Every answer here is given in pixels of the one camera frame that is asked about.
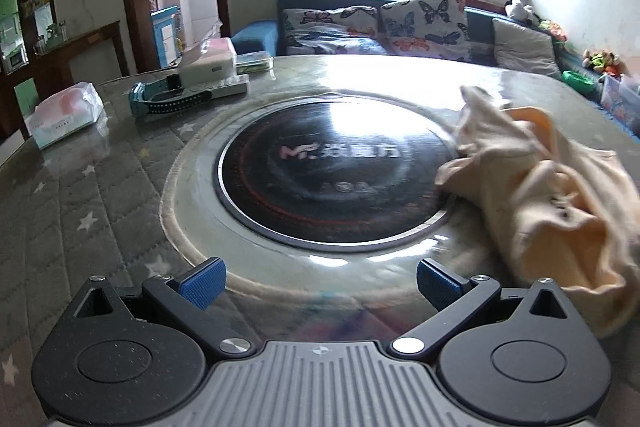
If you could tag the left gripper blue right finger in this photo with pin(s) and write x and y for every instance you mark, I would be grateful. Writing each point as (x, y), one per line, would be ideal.
(458, 302)

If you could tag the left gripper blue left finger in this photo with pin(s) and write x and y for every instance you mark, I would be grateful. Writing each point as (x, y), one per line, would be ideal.
(180, 302)

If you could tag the cream beige garment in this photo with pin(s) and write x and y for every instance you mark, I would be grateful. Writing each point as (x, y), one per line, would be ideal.
(554, 207)

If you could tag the black round induction cooktop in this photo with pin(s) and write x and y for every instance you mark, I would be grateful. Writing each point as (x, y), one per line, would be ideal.
(336, 174)

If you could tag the white tissue pack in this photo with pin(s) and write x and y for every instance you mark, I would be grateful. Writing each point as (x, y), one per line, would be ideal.
(64, 113)

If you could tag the white pink box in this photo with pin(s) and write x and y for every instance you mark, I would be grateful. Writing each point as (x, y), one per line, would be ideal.
(211, 60)

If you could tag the green flat packet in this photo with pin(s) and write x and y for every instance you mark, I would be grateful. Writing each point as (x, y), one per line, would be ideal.
(249, 63)

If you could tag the green plastic bowl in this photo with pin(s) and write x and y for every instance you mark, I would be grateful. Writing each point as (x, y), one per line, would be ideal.
(580, 83)

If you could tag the grey plain cushion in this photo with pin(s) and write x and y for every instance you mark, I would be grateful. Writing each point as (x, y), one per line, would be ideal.
(524, 50)

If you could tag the clear plastic storage box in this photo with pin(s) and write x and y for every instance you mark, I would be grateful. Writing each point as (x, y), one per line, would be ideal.
(621, 102)

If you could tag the blue corner sofa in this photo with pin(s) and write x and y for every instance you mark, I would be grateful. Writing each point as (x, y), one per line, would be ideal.
(268, 35)

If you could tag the blue white children board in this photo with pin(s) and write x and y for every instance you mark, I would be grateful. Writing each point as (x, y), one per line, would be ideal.
(165, 32)

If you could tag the right butterfly print cushion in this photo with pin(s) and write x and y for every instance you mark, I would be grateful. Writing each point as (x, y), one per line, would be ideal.
(427, 28)

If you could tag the butterfly print cushion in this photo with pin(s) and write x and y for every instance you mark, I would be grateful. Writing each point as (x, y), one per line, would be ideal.
(352, 30)
(427, 28)

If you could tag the colourful plush toys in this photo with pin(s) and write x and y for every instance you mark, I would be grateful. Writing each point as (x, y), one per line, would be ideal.
(603, 63)

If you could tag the orange green plush toy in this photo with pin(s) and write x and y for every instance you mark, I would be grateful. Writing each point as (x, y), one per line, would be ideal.
(553, 29)

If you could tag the left butterfly print cushion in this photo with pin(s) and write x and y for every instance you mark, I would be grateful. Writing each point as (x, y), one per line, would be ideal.
(352, 30)

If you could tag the panda plush toy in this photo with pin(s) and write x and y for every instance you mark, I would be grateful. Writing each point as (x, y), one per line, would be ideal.
(522, 13)

